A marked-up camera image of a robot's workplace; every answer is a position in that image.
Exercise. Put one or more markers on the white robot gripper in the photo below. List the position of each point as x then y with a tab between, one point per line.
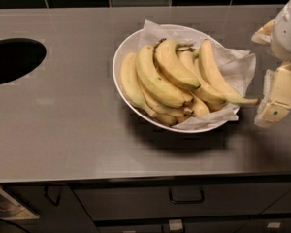
287	33

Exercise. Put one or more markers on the short yellow banana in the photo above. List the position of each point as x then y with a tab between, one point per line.
198	107

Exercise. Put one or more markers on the white ceramic bowl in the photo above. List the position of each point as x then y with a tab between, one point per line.
126	49

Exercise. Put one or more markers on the small bottom yellow banana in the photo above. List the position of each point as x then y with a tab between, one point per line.
169	120

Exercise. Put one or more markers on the white paper liner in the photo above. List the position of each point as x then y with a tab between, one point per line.
237	67

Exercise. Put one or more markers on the grey drawer front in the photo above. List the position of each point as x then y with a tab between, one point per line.
153	202

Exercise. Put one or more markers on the small white label sticker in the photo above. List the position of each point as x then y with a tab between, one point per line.
274	225

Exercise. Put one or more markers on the grey cabinet door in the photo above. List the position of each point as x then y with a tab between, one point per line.
68	217

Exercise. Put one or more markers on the dark round sink hole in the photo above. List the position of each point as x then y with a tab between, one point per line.
18	57

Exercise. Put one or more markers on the picture on cabinet side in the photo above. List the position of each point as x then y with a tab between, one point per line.
13	209

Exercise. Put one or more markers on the black drawer handle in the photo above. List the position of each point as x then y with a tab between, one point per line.
186	195

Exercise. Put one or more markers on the black cabinet door handle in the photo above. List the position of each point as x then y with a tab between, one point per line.
52	194

